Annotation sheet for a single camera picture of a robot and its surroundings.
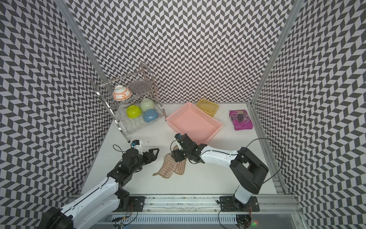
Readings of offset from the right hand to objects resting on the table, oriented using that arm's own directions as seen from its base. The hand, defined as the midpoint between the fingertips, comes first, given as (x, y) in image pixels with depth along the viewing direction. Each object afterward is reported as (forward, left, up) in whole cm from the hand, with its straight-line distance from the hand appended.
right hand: (177, 155), depth 86 cm
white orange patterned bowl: (+26, +32, +28) cm, 49 cm away
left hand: (+1, +14, +2) cm, 14 cm away
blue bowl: (+28, +21, +4) cm, 36 cm away
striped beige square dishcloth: (-5, +5, -3) cm, 7 cm away
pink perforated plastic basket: (+29, -10, -4) cm, 31 cm away
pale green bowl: (+38, +24, +6) cm, 46 cm away
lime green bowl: (+31, +33, +5) cm, 46 cm away
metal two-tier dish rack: (+27, +26, +21) cm, 43 cm away
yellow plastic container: (+43, -24, -4) cm, 49 cm away
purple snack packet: (+27, -44, 0) cm, 52 cm away
